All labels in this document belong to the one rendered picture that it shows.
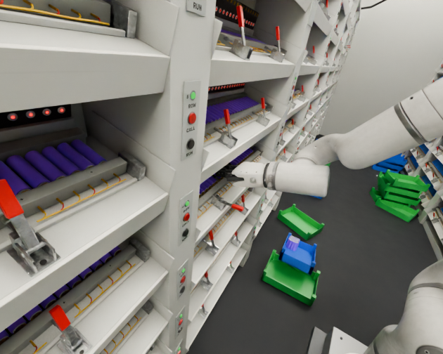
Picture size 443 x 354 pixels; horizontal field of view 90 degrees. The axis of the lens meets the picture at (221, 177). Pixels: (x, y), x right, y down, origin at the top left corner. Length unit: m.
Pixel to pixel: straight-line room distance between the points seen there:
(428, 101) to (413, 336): 0.43
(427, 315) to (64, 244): 0.62
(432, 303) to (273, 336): 0.84
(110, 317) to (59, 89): 0.37
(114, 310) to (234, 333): 0.89
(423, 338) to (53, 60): 0.66
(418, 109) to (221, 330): 1.15
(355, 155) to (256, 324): 1.02
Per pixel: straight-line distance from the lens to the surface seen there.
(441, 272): 0.70
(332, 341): 1.00
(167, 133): 0.33
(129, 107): 0.38
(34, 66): 0.22
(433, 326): 0.61
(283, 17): 0.98
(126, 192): 0.36
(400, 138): 0.53
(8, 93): 0.22
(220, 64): 0.42
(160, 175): 0.37
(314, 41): 1.66
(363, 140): 0.54
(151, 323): 0.68
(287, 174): 0.61
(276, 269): 1.56
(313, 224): 2.01
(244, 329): 1.32
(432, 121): 0.52
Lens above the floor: 1.17
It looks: 30 degrees down
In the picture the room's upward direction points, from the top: 8 degrees clockwise
